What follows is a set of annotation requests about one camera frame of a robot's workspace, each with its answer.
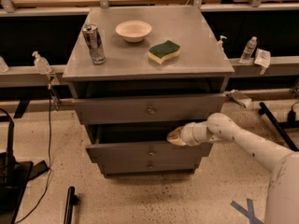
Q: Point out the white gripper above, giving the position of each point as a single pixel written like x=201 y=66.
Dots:
x=189 y=133

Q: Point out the blue tape cross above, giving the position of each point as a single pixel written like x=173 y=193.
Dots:
x=248 y=211

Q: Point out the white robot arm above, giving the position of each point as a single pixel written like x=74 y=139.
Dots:
x=282 y=203

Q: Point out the small pump bottle right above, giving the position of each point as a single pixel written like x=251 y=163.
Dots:
x=220 y=41

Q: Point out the clear pump bottle left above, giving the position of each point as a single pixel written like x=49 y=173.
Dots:
x=41 y=64

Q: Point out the clear water bottle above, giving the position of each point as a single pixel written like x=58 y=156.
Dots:
x=248 y=50

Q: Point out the green yellow sponge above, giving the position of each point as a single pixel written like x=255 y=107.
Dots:
x=163 y=52

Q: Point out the grey drawer cabinet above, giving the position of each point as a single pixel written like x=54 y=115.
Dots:
x=200 y=68

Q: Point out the grey drawer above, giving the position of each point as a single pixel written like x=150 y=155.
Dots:
x=128 y=144
x=134 y=168
x=147 y=108

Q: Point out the clear bottle far left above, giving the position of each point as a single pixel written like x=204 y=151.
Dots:
x=3 y=65

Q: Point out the grey bottom drawer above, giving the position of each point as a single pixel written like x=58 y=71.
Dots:
x=134 y=168

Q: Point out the white bowl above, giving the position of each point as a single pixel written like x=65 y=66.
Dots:
x=133 y=31

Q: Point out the grey top drawer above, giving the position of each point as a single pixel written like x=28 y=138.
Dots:
x=147 y=108

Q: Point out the white paper packet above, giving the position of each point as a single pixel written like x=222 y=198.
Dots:
x=262 y=57

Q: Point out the silver drink can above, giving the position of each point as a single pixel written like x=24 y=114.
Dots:
x=94 y=43

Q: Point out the black stand base left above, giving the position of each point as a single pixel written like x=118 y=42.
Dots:
x=14 y=176

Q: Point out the black bar on floor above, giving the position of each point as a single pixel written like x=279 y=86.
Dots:
x=71 y=201

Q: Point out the grey folded cloth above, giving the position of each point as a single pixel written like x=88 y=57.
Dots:
x=239 y=97

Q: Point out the black stand leg right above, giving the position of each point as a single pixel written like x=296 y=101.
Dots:
x=280 y=126

